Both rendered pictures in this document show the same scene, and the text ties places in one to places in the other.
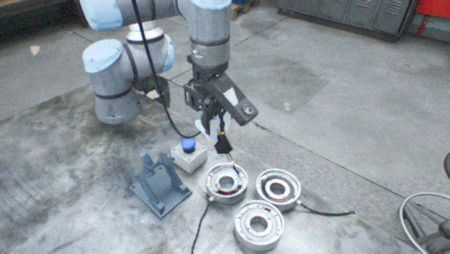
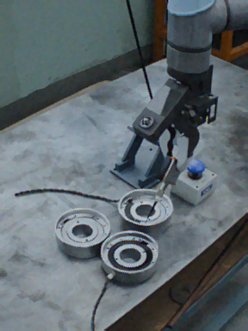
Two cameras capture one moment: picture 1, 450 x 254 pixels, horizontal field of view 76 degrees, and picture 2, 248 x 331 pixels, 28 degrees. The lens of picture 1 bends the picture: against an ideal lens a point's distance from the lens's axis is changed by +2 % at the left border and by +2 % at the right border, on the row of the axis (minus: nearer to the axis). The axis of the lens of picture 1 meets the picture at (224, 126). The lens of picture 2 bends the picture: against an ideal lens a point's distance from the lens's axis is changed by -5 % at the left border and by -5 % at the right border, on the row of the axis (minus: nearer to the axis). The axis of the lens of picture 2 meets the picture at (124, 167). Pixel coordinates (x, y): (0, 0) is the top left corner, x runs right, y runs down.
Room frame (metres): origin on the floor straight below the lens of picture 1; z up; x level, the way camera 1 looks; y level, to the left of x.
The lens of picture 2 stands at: (0.46, -0.77, 1.52)
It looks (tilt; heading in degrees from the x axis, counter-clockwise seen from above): 38 degrees down; 94
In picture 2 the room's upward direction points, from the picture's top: 1 degrees clockwise
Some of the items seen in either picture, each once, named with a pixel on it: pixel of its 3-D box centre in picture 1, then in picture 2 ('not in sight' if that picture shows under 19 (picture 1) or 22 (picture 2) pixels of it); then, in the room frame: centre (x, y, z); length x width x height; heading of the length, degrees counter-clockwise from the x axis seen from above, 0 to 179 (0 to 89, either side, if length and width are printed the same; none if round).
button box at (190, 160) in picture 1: (188, 153); (195, 181); (0.55, 0.10, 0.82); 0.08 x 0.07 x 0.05; 50
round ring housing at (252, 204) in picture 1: (258, 226); (82, 234); (0.33, -0.08, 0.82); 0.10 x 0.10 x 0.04
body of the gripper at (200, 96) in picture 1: (209, 84); (188, 95); (0.51, 0.03, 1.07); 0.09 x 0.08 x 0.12; 48
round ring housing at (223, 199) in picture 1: (227, 183); (145, 214); (0.45, -0.01, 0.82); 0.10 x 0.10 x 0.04
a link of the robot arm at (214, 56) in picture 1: (209, 50); (187, 55); (0.51, 0.03, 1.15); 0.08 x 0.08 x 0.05
